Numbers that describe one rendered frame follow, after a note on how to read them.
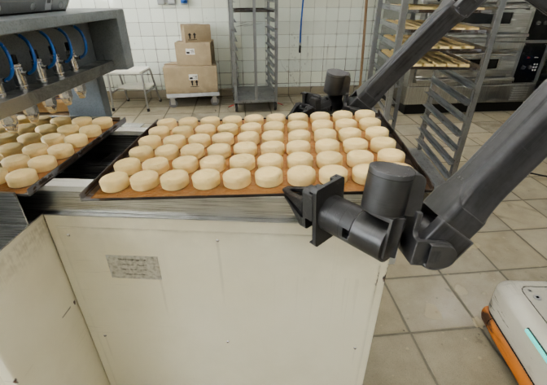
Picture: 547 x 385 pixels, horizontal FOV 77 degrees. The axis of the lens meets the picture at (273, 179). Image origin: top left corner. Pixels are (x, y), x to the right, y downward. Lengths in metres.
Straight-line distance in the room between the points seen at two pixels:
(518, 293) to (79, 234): 1.41
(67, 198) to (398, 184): 0.60
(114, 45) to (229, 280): 0.74
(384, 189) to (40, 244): 0.66
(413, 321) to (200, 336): 1.01
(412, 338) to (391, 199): 1.21
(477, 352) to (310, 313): 0.97
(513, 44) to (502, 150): 4.10
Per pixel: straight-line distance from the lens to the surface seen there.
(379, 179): 0.44
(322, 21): 4.69
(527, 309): 1.51
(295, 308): 0.81
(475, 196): 0.50
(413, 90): 4.13
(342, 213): 0.49
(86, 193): 0.70
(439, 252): 0.48
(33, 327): 0.86
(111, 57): 1.15
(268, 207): 0.65
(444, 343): 1.65
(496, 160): 0.50
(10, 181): 0.79
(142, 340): 0.99
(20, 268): 0.79
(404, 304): 1.72
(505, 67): 4.59
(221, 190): 0.60
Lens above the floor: 1.22
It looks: 29 degrees down
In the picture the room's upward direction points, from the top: straight up
